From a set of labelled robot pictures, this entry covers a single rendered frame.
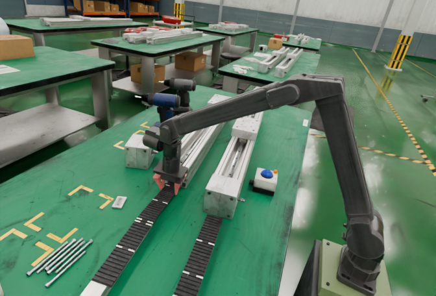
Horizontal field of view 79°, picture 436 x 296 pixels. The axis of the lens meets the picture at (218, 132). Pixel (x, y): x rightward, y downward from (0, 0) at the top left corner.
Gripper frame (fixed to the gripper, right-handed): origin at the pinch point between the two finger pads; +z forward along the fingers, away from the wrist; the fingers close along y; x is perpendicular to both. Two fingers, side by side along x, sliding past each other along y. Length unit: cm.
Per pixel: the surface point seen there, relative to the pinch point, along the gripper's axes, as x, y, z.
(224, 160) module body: -15.1, -15.2, -7.7
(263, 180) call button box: -12.1, -31.0, -5.4
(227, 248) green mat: 15.7, -24.3, 0.7
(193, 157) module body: -12.5, -4.0, -7.5
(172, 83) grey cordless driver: -60, 25, -18
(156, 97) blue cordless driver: -33.3, 21.7, -19.1
